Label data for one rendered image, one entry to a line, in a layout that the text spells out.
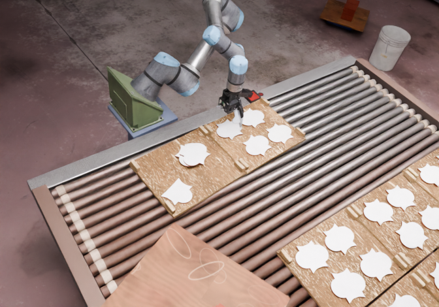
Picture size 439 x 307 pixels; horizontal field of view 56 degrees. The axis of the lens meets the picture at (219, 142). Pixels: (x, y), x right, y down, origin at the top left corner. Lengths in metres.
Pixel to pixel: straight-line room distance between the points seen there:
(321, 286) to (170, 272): 0.59
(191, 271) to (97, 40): 3.13
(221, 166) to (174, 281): 0.64
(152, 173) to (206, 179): 0.24
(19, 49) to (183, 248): 3.10
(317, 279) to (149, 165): 0.86
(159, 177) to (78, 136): 1.57
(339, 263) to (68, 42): 3.30
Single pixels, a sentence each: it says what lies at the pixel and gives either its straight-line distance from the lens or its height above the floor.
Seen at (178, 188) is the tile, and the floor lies 0.94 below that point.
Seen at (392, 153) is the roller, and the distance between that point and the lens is 2.32.
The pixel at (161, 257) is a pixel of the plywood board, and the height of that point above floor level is 1.04.
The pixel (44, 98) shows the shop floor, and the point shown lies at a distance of 3.70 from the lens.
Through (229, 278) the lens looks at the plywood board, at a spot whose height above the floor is 1.04.
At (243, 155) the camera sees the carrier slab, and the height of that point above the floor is 0.94.
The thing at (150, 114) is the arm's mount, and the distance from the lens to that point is 2.10.
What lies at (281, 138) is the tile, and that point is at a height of 0.94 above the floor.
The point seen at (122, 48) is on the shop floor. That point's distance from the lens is 4.17.
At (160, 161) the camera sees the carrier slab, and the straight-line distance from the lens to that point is 1.91.
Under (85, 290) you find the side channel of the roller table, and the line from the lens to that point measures 1.60.
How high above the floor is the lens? 2.41
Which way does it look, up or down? 47 degrees down
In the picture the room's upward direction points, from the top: 10 degrees clockwise
